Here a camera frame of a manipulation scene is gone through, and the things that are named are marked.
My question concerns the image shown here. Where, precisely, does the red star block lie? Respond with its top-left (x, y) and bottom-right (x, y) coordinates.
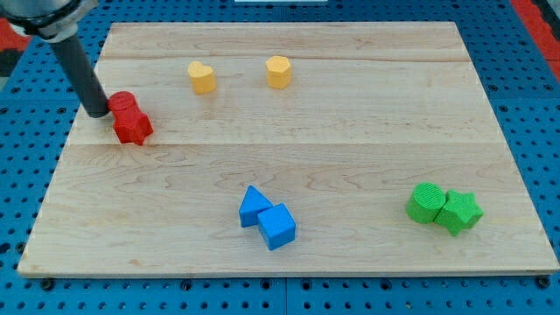
top-left (112, 108), bottom-right (153, 146)

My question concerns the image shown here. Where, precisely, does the red cylinder block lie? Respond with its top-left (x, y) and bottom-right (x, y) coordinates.
top-left (108, 91), bottom-right (137, 112)

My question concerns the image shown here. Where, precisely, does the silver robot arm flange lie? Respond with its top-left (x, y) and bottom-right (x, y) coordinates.
top-left (1, 0), bottom-right (99, 43)

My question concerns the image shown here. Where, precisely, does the wooden board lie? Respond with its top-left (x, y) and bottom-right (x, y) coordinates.
top-left (17, 22), bottom-right (559, 278)

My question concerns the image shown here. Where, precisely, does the blue triangle block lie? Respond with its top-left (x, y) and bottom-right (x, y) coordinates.
top-left (238, 185), bottom-right (273, 228)

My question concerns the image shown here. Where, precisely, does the blue cube block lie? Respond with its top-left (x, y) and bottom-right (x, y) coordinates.
top-left (257, 203), bottom-right (297, 250)

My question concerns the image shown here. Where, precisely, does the yellow hexagon block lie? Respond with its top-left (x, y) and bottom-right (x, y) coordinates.
top-left (265, 55), bottom-right (291, 89)

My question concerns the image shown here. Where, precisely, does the yellow heart block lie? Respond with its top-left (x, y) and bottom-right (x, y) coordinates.
top-left (187, 61), bottom-right (216, 95)

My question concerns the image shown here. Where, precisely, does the green cylinder block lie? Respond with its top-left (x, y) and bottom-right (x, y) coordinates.
top-left (405, 182), bottom-right (446, 224)

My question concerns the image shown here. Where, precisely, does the green star block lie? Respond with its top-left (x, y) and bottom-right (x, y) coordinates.
top-left (434, 189), bottom-right (484, 236)

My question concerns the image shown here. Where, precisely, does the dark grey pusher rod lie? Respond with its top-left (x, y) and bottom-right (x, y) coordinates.
top-left (49, 34), bottom-right (109, 118)

